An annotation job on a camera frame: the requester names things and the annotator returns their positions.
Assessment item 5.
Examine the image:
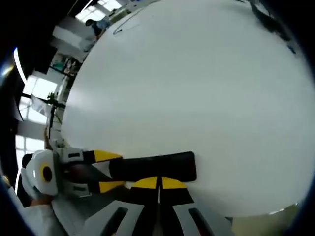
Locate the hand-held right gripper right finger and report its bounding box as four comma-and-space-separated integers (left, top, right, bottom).
157, 176, 234, 236

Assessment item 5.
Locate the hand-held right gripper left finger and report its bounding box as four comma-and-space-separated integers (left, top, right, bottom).
83, 176, 161, 236

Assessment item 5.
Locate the black remote control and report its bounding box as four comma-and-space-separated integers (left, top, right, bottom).
108, 150, 198, 183

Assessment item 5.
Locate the person's left hand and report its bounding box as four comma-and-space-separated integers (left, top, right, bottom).
30, 198, 54, 207

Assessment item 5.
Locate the black tripod stand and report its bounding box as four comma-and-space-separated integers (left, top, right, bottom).
22, 91, 67, 140

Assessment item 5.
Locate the white ceiling strip light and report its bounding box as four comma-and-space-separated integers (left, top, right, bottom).
13, 47, 28, 85

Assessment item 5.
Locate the black headset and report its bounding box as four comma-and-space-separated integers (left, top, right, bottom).
250, 0, 293, 42

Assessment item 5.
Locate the black wall screen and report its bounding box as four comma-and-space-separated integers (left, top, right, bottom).
31, 41, 59, 75

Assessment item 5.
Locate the grey cable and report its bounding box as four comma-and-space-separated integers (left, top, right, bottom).
112, 9, 155, 35

